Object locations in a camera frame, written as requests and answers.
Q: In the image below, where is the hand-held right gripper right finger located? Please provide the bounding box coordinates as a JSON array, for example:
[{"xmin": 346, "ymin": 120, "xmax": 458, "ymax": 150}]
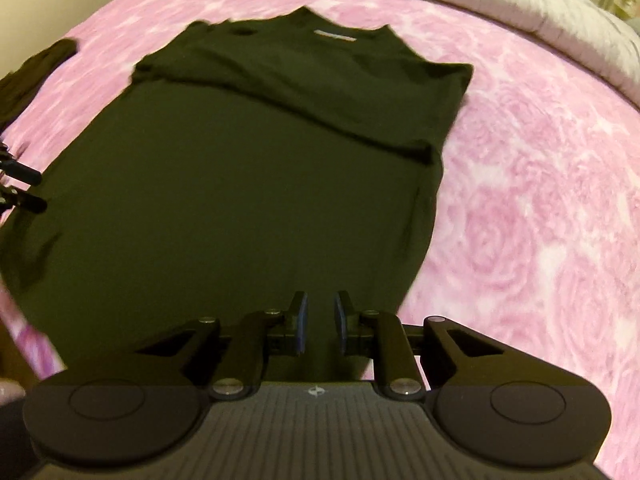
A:
[{"xmin": 332, "ymin": 290, "xmax": 531, "ymax": 402}]

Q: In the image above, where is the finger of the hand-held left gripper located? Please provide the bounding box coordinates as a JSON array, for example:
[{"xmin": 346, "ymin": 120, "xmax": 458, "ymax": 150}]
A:
[
  {"xmin": 0, "ymin": 187, "xmax": 48, "ymax": 213},
  {"xmin": 0, "ymin": 145, "xmax": 43, "ymax": 186}
]

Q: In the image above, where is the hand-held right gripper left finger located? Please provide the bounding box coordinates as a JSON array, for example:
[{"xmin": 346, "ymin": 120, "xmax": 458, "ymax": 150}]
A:
[{"xmin": 117, "ymin": 290, "xmax": 310, "ymax": 402}]

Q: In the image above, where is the black t-shirt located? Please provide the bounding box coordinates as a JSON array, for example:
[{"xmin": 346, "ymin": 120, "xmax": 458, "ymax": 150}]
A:
[{"xmin": 0, "ymin": 7, "xmax": 475, "ymax": 386}]

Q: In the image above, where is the crumpled black garment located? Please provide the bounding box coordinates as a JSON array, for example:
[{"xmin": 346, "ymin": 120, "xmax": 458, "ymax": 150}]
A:
[{"xmin": 0, "ymin": 39, "xmax": 78, "ymax": 128}]

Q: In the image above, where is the pink rose blanket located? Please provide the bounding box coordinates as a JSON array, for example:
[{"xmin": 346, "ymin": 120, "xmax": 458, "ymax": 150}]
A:
[{"xmin": 0, "ymin": 0, "xmax": 640, "ymax": 461}]

